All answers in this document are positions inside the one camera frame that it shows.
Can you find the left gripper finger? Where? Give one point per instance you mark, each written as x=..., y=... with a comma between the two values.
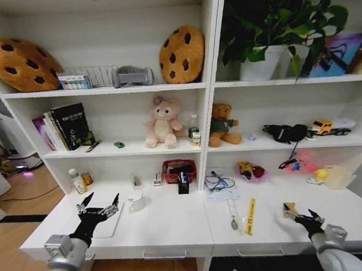
x=115, y=207
x=84, y=206

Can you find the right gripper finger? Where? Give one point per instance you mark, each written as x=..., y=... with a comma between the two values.
x=290, y=213
x=316, y=217

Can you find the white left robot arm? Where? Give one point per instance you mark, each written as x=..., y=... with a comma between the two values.
x=58, y=266

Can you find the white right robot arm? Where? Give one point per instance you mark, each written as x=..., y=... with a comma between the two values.
x=335, y=252

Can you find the tan crumpled paper scrap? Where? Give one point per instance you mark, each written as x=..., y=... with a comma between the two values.
x=291, y=208

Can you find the white flat board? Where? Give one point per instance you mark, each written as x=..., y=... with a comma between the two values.
x=108, y=224

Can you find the small cream bottle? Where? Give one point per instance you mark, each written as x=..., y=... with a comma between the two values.
x=80, y=186

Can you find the white ceramic mug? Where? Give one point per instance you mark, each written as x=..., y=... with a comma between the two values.
x=137, y=201

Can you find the small orange tin can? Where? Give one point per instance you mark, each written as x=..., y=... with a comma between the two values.
x=87, y=179

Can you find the white bottle green cap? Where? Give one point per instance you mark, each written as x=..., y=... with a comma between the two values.
x=73, y=176

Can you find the small clear holder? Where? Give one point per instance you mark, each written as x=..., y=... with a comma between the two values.
x=136, y=181

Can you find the yellow ruler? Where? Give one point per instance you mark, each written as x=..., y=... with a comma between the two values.
x=251, y=217

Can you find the yellow rubber duck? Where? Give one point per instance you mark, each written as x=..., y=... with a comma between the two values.
x=320, y=174

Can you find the translucent cream container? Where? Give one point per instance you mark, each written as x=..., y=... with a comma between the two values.
x=338, y=178

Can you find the white shelf desk unit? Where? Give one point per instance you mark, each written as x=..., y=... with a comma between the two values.
x=161, y=222

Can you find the red round toy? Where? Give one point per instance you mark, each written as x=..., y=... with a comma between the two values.
x=259, y=171

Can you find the pink plastic toy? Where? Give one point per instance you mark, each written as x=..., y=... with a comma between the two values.
x=305, y=161

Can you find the pink plastic bowl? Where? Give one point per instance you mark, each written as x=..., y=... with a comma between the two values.
x=248, y=179

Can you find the spoon in clear wrapper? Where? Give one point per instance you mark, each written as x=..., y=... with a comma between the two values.
x=234, y=221

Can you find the yellow black utility knife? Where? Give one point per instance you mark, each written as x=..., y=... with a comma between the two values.
x=93, y=145

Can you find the black floor strip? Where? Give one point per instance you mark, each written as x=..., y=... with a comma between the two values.
x=23, y=219

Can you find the small green toy car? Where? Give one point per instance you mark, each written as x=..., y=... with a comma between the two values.
x=119, y=144

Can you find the red plastic basket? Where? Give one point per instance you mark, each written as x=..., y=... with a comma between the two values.
x=171, y=177

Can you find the yellow toy figure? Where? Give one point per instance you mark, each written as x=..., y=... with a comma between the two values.
x=245, y=167

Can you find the black pen holder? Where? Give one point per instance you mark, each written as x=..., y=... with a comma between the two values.
x=183, y=188

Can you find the white paper stack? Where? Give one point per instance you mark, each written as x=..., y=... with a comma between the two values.
x=221, y=194

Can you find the white books stack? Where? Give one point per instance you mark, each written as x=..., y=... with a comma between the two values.
x=54, y=132

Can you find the black hardcover book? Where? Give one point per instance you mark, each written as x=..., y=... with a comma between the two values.
x=71, y=125

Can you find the small lilac round toy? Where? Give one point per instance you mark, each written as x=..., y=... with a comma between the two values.
x=252, y=137

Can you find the purple book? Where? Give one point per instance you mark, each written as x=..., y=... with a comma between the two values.
x=42, y=131

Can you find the yellow white toy truck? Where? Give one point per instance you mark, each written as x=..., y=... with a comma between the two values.
x=325, y=126

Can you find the pink plush bear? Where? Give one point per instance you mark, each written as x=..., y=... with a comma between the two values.
x=163, y=124

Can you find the small yellow drink carton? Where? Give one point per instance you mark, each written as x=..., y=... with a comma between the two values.
x=196, y=139

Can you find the white machine with green light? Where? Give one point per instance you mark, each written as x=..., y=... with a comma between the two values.
x=5, y=134

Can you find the brown teddy bear green shirt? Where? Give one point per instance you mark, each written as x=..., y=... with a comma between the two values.
x=221, y=125

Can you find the clear water bottle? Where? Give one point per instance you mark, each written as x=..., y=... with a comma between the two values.
x=193, y=125

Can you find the box of colourful chalks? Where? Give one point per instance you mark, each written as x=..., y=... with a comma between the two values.
x=73, y=81

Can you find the grey fabric pouch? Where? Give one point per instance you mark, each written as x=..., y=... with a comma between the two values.
x=132, y=76

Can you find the white plant pot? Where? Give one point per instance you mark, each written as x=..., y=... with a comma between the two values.
x=299, y=53
x=259, y=64

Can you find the large flat cookie pillow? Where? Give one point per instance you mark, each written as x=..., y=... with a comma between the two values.
x=23, y=65

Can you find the upright round cookie pillow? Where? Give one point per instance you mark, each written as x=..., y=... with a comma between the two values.
x=182, y=54

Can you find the green leafy plant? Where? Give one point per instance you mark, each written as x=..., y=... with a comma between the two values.
x=272, y=16

